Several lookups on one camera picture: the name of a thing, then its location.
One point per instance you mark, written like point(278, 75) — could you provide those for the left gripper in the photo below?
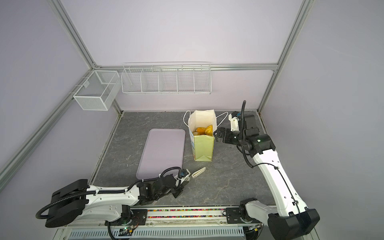
point(178, 192)

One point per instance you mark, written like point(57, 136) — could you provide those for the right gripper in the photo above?
point(228, 133)

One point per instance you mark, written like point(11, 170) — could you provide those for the floral paper bag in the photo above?
point(202, 145)

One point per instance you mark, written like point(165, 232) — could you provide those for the round sesame bun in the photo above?
point(201, 131)

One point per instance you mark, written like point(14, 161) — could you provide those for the white kitchen tongs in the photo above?
point(196, 174)

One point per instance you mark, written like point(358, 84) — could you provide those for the yellow twisted bread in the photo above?
point(209, 130)

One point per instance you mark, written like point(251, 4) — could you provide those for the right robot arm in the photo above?
point(290, 218)

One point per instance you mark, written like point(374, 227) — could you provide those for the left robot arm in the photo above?
point(79, 201)

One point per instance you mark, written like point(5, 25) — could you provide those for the lavender tray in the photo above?
point(164, 148)

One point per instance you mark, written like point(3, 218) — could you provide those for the white mesh box basket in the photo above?
point(98, 91)

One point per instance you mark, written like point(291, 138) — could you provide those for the aluminium front rail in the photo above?
point(201, 214)

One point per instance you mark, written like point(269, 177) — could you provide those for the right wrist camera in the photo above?
point(234, 121)

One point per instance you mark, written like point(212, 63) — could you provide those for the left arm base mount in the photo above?
point(135, 217)

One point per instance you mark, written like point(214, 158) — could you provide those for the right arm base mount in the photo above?
point(234, 216)

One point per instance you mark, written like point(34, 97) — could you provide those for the white wire basket rack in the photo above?
point(167, 78)

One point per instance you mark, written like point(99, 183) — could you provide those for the aluminium frame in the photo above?
point(19, 158)

